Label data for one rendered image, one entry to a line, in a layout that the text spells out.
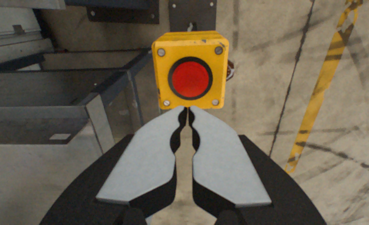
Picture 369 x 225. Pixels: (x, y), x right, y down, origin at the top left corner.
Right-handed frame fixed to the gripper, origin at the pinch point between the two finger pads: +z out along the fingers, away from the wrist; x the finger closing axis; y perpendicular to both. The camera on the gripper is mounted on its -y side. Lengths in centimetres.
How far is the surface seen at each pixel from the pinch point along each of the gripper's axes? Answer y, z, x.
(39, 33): 2, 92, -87
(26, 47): 7, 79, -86
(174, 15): -5, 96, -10
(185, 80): 0.1, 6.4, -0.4
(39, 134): 10.7, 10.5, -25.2
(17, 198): 36, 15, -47
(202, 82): 0.3, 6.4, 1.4
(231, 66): -0.7, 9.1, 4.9
